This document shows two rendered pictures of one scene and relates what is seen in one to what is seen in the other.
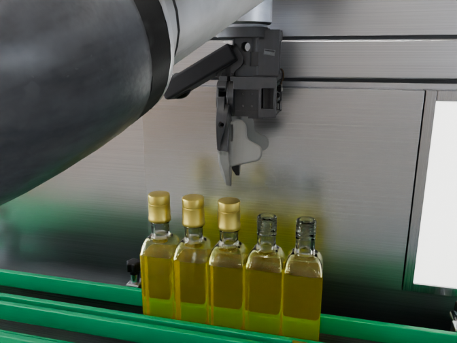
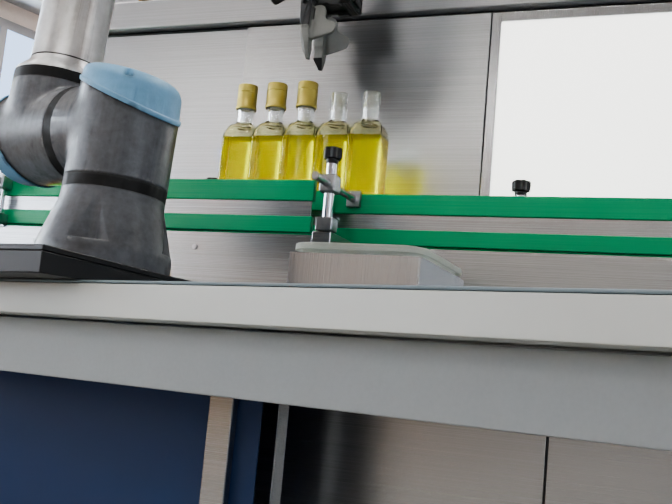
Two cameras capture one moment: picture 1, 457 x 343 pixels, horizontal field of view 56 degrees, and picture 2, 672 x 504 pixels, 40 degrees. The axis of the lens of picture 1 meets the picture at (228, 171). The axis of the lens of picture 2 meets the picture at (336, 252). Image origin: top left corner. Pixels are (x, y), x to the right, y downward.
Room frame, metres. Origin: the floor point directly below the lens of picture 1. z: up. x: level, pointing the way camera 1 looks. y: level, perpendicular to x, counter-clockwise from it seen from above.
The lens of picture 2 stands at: (-0.86, -0.27, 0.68)
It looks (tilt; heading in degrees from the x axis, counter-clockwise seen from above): 8 degrees up; 7
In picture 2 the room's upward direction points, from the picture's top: 5 degrees clockwise
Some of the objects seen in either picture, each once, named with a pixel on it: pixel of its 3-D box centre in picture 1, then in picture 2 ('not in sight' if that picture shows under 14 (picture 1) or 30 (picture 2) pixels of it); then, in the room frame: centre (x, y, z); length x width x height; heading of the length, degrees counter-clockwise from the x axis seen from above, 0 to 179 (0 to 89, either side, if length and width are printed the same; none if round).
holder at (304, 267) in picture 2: not in sight; (385, 298); (0.37, -0.18, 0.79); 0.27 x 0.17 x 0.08; 166
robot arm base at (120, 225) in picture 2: not in sight; (108, 227); (0.12, 0.12, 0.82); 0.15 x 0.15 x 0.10
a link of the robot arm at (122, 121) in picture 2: not in sight; (121, 128); (0.13, 0.12, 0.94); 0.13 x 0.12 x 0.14; 60
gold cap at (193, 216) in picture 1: (193, 210); (276, 96); (0.63, 0.05, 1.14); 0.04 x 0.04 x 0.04
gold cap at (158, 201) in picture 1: (159, 206); (247, 98); (0.65, 0.11, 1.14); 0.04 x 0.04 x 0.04
